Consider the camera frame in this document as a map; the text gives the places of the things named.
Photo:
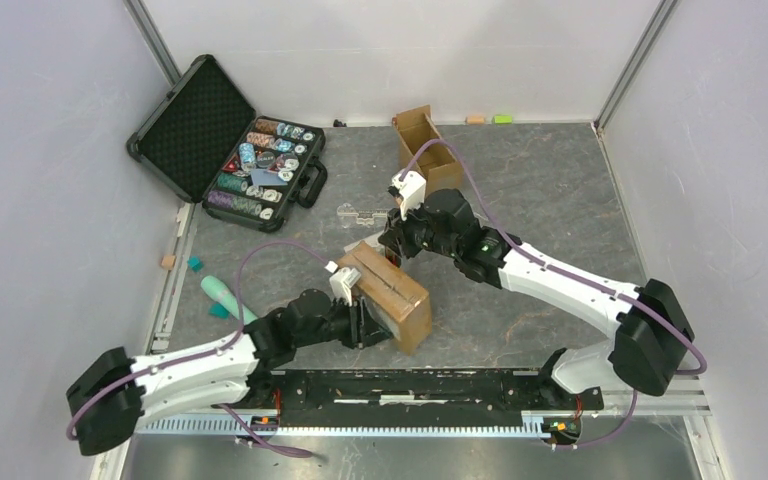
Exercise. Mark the black poker chip case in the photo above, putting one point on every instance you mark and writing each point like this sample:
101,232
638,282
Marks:
207,143

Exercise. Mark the teal small block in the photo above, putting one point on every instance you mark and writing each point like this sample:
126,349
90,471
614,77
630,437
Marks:
218,311
195,264

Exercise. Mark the brown cardboard box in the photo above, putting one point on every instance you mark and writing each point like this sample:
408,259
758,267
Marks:
396,300

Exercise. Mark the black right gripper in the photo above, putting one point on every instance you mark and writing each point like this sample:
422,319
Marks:
397,233

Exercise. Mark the wooden cube at left edge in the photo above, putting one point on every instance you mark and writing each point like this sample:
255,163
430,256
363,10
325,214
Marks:
168,262

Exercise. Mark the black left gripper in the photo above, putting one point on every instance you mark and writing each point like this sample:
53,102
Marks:
372,332

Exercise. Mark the green eraser block at wall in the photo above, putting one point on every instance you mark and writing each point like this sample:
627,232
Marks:
502,119

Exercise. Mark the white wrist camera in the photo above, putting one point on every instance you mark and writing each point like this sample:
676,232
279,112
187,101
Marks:
407,187
342,280

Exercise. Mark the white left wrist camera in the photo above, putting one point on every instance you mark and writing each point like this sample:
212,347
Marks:
342,280

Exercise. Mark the mint green marker pen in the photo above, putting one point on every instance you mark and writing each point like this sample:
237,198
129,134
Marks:
219,292

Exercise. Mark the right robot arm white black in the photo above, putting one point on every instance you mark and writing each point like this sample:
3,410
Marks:
647,333

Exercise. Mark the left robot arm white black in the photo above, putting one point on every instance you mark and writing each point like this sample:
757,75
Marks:
119,394

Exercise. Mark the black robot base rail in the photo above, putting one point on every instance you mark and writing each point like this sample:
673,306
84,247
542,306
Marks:
369,398

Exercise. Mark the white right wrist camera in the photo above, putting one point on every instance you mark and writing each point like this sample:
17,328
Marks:
407,187

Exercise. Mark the open empty cardboard box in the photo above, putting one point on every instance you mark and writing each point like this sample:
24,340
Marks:
436,164

